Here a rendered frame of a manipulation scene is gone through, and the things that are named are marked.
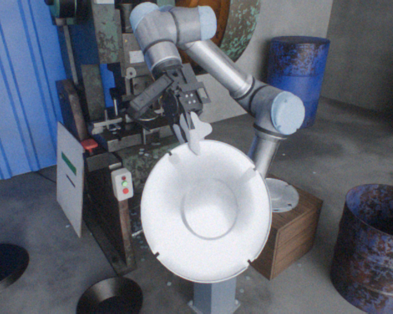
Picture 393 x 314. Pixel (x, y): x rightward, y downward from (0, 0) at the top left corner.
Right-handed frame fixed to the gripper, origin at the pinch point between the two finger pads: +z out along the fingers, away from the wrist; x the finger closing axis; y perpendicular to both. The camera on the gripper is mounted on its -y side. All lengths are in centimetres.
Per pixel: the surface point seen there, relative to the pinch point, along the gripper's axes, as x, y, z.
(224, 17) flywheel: 39, 63, -65
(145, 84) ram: 74, 30, -58
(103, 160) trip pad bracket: 82, 1, -28
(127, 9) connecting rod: 55, 27, -85
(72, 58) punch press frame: 102, 8, -96
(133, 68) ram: 70, 26, -65
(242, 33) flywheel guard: 41, 70, -57
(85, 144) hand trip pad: 76, -6, -35
